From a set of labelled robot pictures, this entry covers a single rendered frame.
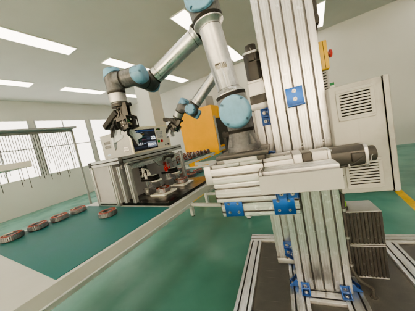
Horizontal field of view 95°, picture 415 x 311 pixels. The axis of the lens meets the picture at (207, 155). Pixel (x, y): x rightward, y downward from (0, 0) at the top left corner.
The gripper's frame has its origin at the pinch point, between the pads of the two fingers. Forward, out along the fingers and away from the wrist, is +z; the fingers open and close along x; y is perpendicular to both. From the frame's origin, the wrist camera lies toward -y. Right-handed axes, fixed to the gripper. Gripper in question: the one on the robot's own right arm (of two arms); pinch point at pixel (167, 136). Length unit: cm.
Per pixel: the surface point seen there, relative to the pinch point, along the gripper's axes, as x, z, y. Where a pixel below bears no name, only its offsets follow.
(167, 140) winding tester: 12.4, 10.7, -6.3
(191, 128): 329, 110, -160
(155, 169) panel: 1.7, 36.3, 1.2
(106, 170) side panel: -39, 35, -12
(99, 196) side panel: -39, 62, -11
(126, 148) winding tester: -26.8, 16.0, -11.4
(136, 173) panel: -20.1, 35.2, 0.1
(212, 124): 328, 67, -106
